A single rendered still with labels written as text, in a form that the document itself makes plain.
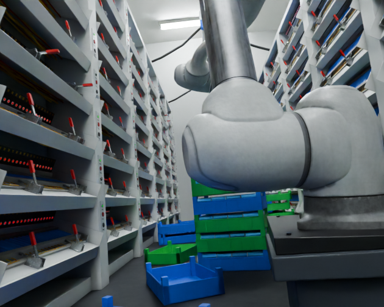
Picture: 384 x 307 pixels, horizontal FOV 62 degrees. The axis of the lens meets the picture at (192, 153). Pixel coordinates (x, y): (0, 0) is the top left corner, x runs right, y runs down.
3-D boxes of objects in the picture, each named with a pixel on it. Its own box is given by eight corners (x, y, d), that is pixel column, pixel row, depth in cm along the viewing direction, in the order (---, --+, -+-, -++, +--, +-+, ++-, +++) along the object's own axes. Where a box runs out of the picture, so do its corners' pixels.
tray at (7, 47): (89, 115, 132) (97, 94, 133) (-9, 45, 72) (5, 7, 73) (44, 102, 134) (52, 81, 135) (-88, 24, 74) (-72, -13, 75)
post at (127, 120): (143, 254, 200) (126, 1, 226) (140, 257, 191) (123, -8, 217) (111, 257, 201) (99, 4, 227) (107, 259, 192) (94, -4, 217)
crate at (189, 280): (225, 293, 102) (222, 267, 103) (163, 305, 96) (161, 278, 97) (195, 275, 130) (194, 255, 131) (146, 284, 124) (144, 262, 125)
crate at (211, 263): (273, 259, 147) (271, 242, 148) (269, 270, 128) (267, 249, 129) (211, 261, 156) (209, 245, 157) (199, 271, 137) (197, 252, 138)
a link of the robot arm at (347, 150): (410, 193, 58) (397, 75, 60) (316, 199, 56) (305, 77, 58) (355, 190, 74) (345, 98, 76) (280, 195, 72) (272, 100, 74)
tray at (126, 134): (130, 144, 201) (137, 123, 203) (97, 120, 141) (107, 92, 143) (100, 135, 203) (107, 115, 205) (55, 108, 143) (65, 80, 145)
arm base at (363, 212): (383, 214, 74) (380, 189, 74) (412, 229, 53) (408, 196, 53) (300, 215, 80) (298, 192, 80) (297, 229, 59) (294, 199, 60)
